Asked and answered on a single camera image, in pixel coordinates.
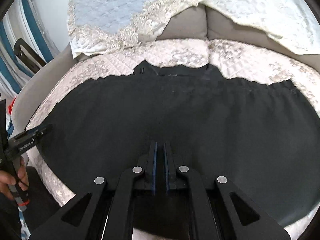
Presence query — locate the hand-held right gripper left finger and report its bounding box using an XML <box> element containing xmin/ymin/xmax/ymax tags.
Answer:
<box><xmin>29</xmin><ymin>140</ymin><xmax>158</xmax><ymax>240</ymax></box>

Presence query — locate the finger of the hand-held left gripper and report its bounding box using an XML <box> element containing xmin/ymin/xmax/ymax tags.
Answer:
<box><xmin>14</xmin><ymin>124</ymin><xmax>53</xmax><ymax>143</ymax></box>

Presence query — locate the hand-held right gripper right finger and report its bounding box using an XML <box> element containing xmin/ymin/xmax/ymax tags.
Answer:
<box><xmin>164</xmin><ymin>141</ymin><xmax>292</xmax><ymax>240</ymax></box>

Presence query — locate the black jacket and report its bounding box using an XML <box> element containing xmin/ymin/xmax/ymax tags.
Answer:
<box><xmin>37</xmin><ymin>64</ymin><xmax>320</xmax><ymax>228</ymax></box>

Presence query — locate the person's left hand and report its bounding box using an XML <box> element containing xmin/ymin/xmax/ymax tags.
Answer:
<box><xmin>0</xmin><ymin>157</ymin><xmax>30</xmax><ymax>201</ymax></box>

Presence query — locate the black chair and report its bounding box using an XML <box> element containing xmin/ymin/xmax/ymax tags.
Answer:
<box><xmin>14</xmin><ymin>39</ymin><xmax>47</xmax><ymax>78</ymax></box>

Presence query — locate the blue striped white panel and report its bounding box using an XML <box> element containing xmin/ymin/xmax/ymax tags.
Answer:
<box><xmin>0</xmin><ymin>0</ymin><xmax>58</xmax><ymax>96</ymax></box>

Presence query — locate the pink quilted sofa cover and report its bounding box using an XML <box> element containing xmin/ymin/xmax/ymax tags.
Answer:
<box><xmin>25</xmin><ymin>39</ymin><xmax>320</xmax><ymax>240</ymax></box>

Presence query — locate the blue quilted lace-trimmed cover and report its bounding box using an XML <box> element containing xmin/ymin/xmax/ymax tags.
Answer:
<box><xmin>66</xmin><ymin>0</ymin><xmax>208</xmax><ymax>60</ymax></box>

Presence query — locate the grey sofa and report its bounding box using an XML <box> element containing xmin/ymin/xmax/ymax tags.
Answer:
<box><xmin>11</xmin><ymin>5</ymin><xmax>273</xmax><ymax>130</ymax></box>

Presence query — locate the white lace cover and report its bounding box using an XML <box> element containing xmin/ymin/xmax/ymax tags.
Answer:
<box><xmin>179</xmin><ymin>0</ymin><xmax>320</xmax><ymax>56</ymax></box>

